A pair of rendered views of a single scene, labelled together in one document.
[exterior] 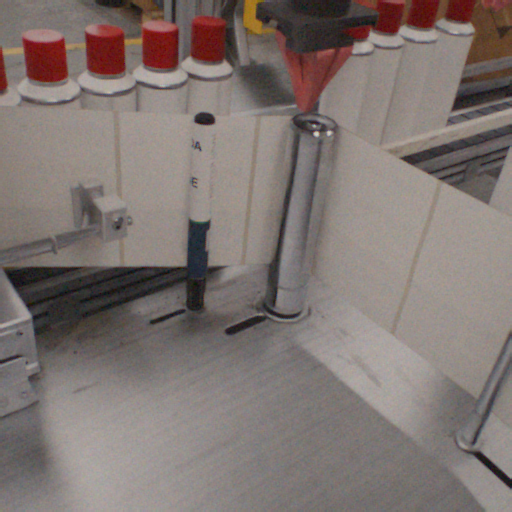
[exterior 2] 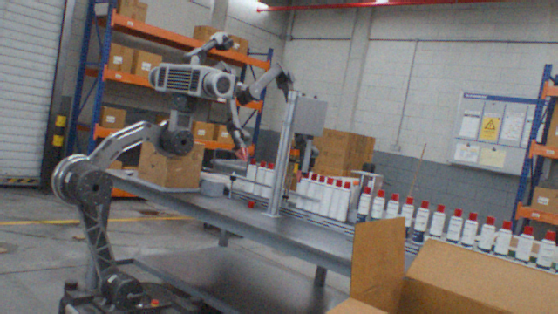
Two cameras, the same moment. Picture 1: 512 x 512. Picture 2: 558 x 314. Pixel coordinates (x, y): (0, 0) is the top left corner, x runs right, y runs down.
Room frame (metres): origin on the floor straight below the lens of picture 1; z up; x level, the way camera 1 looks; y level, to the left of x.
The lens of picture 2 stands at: (1.30, 2.53, 1.30)
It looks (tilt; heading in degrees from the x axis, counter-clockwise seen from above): 4 degrees down; 258
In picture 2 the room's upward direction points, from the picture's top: 10 degrees clockwise
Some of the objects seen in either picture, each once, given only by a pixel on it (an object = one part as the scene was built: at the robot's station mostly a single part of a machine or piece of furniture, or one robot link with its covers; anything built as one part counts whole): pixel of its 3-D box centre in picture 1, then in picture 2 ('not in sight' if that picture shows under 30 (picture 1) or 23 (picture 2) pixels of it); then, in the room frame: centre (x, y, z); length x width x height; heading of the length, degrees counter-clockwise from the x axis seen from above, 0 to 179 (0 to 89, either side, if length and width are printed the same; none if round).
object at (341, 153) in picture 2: not in sight; (320, 177); (-0.72, -3.84, 0.70); 1.20 x 0.82 x 1.39; 132
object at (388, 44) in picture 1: (372, 85); (268, 180); (0.77, -0.11, 0.98); 0.05 x 0.05 x 0.20
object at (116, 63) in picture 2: not in sight; (178, 112); (1.38, -4.34, 1.26); 2.78 x 0.61 x 2.51; 36
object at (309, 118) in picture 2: not in sight; (307, 116); (0.67, 0.13, 1.38); 0.17 x 0.10 x 0.19; 6
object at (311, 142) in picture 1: (297, 225); not in sight; (0.44, -0.03, 0.97); 0.05 x 0.05 x 0.19
